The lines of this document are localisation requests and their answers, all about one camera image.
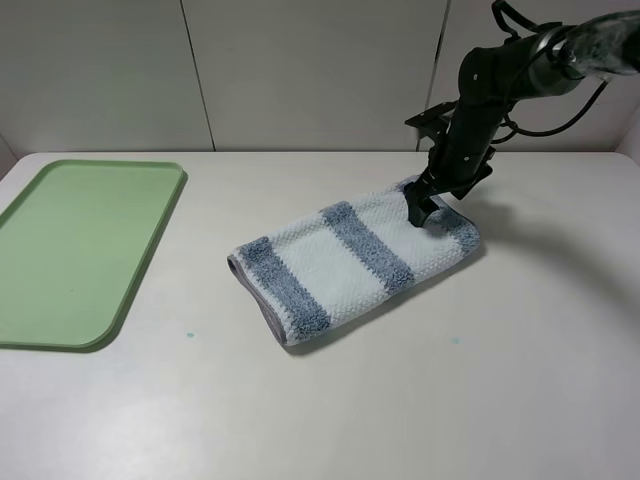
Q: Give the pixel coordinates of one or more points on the blue white striped towel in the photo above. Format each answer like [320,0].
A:
[341,262]

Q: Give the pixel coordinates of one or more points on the green plastic tray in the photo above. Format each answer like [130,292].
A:
[75,244]

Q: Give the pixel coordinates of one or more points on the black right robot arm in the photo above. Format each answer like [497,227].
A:
[535,61]

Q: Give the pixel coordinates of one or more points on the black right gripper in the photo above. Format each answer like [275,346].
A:
[462,134]

